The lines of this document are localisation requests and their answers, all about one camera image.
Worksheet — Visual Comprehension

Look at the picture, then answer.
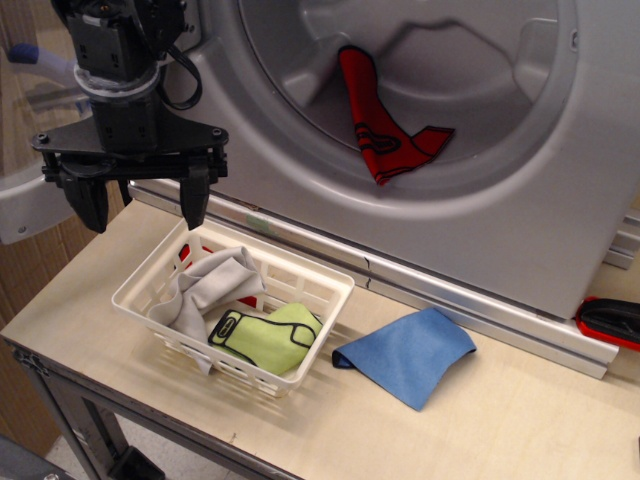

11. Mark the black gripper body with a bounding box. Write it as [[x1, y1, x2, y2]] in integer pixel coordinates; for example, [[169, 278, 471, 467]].
[[31, 96, 229, 184]]

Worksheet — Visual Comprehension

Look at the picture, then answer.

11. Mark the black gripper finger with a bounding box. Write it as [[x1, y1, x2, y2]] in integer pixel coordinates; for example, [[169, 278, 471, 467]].
[[61, 175, 109, 234], [179, 164, 209, 230]]

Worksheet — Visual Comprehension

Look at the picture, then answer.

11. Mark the red cloth with black outline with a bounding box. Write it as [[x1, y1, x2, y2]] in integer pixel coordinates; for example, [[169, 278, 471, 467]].
[[338, 46, 455, 186]]

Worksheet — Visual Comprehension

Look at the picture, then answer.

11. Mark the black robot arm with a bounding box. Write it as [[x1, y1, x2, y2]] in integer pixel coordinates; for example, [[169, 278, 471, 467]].
[[32, 1, 229, 233]]

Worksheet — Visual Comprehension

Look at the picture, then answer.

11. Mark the grey round machine door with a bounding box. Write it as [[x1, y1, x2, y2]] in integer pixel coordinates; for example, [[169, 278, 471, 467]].
[[1, 1, 83, 245]]

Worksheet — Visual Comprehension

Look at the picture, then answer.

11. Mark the grey toy washing machine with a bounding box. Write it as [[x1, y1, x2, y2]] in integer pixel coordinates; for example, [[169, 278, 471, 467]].
[[188, 1, 639, 317]]

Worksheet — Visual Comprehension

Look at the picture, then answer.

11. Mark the grey cloth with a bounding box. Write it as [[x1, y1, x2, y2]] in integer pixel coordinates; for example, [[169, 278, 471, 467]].
[[148, 246, 266, 343]]

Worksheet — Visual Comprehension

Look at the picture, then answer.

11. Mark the white plastic basket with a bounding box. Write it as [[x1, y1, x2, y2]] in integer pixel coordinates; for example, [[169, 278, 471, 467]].
[[112, 222, 354, 397]]

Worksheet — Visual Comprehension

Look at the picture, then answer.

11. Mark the blue object behind door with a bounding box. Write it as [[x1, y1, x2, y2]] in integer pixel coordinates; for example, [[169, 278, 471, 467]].
[[7, 42, 94, 119]]

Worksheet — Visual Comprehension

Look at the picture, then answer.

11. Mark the green cloth with black outline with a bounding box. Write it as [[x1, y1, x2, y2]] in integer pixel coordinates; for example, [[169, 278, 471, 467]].
[[208, 303, 323, 375]]

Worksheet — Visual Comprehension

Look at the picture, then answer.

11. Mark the blue cloth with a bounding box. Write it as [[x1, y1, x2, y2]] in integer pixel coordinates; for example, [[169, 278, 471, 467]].
[[332, 308, 476, 411]]

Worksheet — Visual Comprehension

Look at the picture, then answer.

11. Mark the black floor object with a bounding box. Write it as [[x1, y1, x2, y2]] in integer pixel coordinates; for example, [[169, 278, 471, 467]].
[[108, 446, 166, 480]]

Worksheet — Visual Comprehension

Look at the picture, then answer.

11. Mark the red and black tool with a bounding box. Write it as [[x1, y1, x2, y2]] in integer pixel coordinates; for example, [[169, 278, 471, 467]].
[[575, 297, 639, 351]]

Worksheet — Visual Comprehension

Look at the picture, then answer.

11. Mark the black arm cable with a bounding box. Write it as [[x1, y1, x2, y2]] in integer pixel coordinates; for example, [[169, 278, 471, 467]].
[[159, 44, 204, 112]]

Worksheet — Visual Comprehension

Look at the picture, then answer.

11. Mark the metal table frame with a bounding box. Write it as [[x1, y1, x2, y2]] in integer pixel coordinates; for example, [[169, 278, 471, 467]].
[[1, 334, 296, 479]]

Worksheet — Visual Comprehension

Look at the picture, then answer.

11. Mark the aluminium rail base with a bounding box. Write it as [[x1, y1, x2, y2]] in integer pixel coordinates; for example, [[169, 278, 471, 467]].
[[127, 179, 640, 380]]

